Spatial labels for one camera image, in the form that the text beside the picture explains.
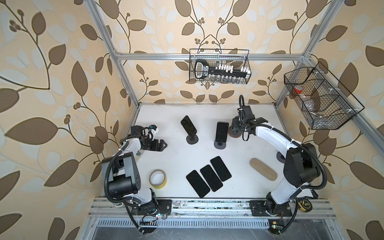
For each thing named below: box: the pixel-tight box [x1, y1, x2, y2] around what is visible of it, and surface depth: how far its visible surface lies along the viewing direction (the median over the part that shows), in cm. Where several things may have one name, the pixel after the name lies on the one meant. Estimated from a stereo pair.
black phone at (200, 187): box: [186, 170, 210, 198], surface depth 85 cm
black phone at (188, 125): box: [180, 115, 198, 138], surface depth 95 cm
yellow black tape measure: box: [298, 198, 313, 213], surface depth 75 cm
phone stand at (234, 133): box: [228, 126, 242, 138], surface depth 98 cm
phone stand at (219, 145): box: [213, 140, 227, 150], surface depth 98 cm
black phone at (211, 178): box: [200, 164, 223, 192], surface depth 86 cm
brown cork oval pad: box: [250, 157, 278, 181], surface depth 88 cm
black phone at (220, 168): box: [210, 156, 232, 182], surface depth 90 cm
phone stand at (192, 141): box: [186, 134, 199, 145], surface depth 101 cm
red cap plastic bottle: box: [293, 85, 304, 94], surface depth 89 cm
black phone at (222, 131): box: [215, 122, 229, 143], surface depth 91 cm
